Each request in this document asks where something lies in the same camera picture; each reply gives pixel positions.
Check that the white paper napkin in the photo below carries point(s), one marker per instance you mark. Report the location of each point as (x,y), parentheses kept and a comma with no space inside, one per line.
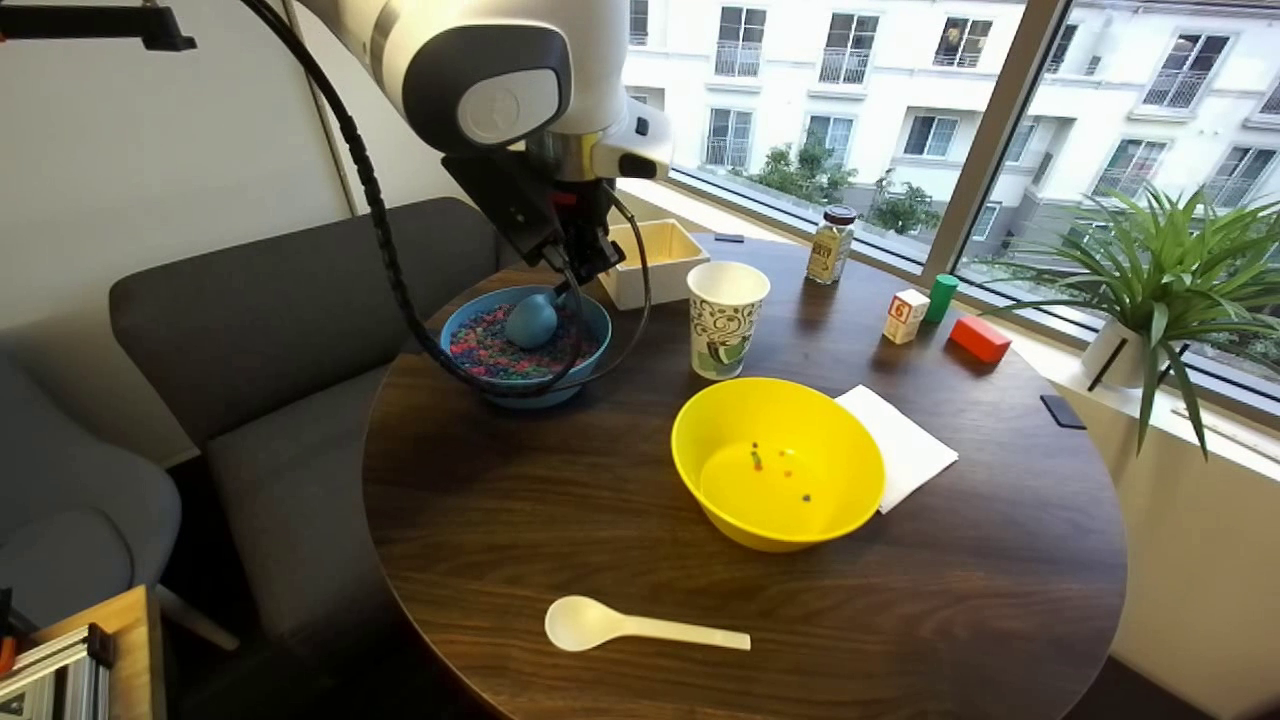
(915,454)

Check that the grey round chair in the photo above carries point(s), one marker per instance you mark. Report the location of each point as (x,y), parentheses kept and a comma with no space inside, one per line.
(82,507)

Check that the red orange block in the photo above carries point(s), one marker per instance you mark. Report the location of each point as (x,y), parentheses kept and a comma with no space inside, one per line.
(978,342)

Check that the patterned paper cup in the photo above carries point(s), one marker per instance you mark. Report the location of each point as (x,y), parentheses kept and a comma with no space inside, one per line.
(724,325)

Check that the yellow plastic bowl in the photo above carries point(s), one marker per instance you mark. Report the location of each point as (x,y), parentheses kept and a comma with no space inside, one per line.
(781,481)

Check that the blue plastic bowl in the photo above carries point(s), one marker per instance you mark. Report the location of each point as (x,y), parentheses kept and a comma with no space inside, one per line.
(535,395)

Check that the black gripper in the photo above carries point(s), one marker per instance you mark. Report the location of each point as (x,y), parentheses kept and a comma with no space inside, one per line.
(535,202)

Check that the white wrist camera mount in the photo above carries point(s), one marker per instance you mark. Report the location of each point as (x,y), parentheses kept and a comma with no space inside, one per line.
(638,135)

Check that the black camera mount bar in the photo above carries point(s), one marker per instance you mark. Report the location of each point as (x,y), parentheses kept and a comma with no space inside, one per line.
(95,25)

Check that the black phone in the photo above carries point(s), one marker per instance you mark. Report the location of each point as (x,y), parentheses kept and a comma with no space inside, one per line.
(1060,408)

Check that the large colourful bead pile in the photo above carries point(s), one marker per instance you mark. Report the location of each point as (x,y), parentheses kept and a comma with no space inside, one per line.
(480,353)

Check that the blue plastic ladle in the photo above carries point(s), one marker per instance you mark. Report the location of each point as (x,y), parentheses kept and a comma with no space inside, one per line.
(531,323)

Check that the white plastic spoon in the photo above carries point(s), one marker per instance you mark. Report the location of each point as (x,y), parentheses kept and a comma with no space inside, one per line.
(587,623)

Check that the spice jar with black lid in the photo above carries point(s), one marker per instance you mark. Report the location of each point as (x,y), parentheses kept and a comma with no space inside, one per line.
(831,250)

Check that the white plant pot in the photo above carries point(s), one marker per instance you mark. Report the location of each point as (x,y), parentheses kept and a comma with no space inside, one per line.
(1114,356)

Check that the green potted plant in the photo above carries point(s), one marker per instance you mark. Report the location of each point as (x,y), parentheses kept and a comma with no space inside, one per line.
(1172,267)

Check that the grey sofa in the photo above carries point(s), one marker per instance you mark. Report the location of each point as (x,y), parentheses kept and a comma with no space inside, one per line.
(267,333)

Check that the green block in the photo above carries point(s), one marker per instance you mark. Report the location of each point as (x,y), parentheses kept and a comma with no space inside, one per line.
(940,298)

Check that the small white printed block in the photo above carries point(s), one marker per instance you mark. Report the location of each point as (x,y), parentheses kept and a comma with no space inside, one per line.
(906,319)

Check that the small colourful bead heap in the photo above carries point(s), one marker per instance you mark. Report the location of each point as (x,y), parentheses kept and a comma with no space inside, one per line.
(754,457)

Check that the wooden and aluminium rack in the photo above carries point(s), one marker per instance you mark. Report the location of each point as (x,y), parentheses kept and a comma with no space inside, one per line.
(112,655)

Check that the light wooden box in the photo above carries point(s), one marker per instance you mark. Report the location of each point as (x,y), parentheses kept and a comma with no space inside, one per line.
(661,272)

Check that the window frame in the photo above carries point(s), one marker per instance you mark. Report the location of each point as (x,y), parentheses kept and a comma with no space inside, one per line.
(992,135)

